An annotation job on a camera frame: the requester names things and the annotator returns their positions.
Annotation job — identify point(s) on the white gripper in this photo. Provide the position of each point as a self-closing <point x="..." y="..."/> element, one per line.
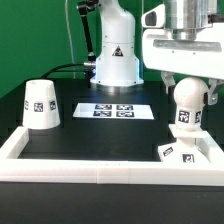
<point x="185" y="38"/>

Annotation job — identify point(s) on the white lamp bulb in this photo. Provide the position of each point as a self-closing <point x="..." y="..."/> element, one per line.
<point x="189" y="96"/>

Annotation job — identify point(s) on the white lamp base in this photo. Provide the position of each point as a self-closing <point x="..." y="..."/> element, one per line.
<point x="184" y="150"/>

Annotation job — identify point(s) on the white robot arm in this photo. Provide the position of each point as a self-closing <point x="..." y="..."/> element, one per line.
<point x="117" y="64"/>

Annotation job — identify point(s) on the white lamp shade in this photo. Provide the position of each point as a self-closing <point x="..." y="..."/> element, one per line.
<point x="40" y="105"/>

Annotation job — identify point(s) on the white marker sheet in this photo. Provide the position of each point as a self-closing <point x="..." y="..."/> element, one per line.
<point x="113" y="111"/>

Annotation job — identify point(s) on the white U-shaped fence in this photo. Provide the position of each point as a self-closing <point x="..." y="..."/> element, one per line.
<point x="15" y="169"/>

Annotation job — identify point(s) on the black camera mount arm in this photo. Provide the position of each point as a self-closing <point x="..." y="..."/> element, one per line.
<point x="84" y="7"/>

